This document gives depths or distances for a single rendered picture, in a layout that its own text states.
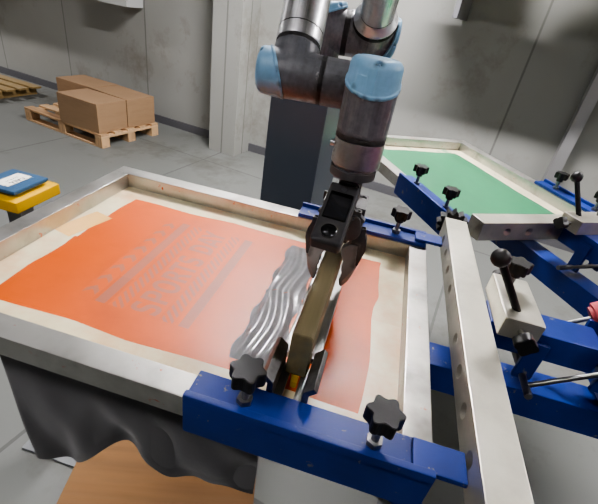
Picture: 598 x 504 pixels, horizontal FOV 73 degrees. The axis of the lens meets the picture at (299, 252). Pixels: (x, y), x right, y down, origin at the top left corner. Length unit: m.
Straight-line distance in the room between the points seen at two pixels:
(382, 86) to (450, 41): 3.09
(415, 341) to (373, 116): 0.35
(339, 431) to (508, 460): 0.18
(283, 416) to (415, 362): 0.23
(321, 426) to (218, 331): 0.24
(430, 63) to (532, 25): 0.71
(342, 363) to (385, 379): 0.07
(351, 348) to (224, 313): 0.22
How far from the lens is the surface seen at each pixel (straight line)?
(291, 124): 1.24
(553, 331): 0.76
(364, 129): 0.59
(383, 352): 0.70
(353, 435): 0.53
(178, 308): 0.72
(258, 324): 0.68
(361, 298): 0.79
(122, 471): 1.64
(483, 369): 0.62
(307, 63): 0.69
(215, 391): 0.54
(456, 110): 3.69
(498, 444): 0.54
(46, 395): 0.88
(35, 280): 0.82
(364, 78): 0.58
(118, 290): 0.76
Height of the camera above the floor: 1.42
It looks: 32 degrees down
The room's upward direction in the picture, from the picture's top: 10 degrees clockwise
